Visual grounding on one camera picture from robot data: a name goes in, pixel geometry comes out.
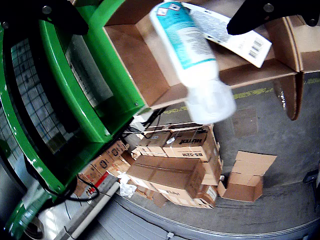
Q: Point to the crumpled white paper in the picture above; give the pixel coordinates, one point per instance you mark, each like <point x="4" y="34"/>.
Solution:
<point x="126" y="187"/>

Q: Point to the green metal shelf unit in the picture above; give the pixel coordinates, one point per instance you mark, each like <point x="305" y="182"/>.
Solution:
<point x="105" y="75"/>

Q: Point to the grey card sheet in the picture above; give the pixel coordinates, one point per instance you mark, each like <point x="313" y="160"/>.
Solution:
<point x="87" y="72"/>

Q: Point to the small open cardboard box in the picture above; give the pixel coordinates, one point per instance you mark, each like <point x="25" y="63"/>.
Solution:
<point x="245" y="185"/>

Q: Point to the long plain cardboard box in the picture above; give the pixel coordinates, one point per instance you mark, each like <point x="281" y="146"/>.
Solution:
<point x="165" y="175"/>

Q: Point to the white bottle teal label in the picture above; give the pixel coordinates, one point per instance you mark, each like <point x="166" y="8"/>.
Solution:
<point x="185" y="42"/>

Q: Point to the white carton black spots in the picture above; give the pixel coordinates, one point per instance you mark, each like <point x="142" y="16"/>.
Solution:
<point x="240" y="43"/>

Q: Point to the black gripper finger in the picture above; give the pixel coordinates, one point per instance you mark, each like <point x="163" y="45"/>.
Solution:
<point x="62" y="17"/>
<point x="252" y="17"/>

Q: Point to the cardboard box black print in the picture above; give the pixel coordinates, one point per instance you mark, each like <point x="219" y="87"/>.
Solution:
<point x="190" y="145"/>

